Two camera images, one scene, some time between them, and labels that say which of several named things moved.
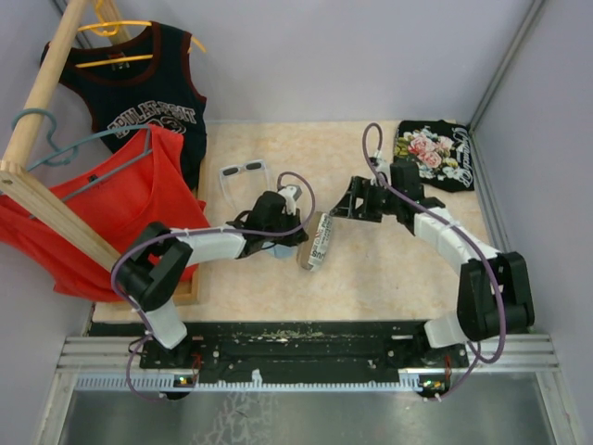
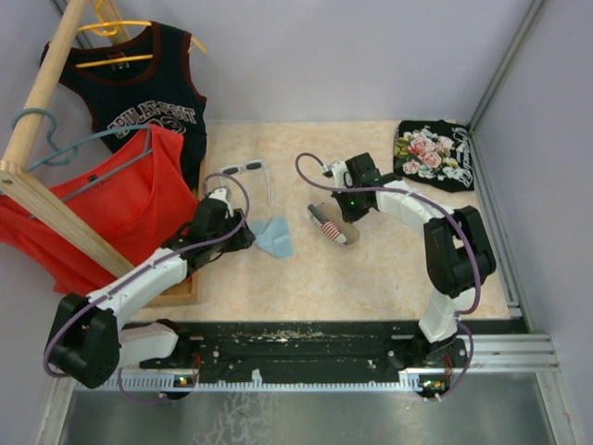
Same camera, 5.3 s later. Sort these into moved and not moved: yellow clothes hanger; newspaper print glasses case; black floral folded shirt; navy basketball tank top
Moved: newspaper print glasses case
Not moved: black floral folded shirt; yellow clothes hanger; navy basketball tank top
